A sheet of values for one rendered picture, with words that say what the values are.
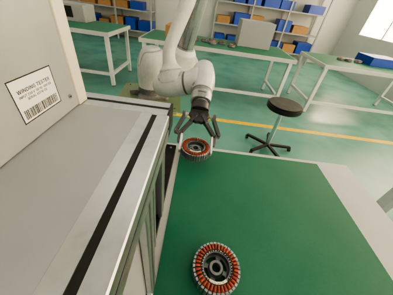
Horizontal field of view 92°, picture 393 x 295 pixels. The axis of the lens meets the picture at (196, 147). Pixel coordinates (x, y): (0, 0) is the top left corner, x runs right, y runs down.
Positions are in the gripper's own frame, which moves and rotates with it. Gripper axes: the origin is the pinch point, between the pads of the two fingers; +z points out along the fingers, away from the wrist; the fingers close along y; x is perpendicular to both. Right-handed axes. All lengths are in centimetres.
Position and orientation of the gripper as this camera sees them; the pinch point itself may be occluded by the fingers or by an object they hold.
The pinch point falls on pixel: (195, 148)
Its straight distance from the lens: 71.8
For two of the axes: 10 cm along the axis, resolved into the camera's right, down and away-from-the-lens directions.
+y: 9.9, 1.3, 0.4
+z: -1.0, 9.3, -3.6
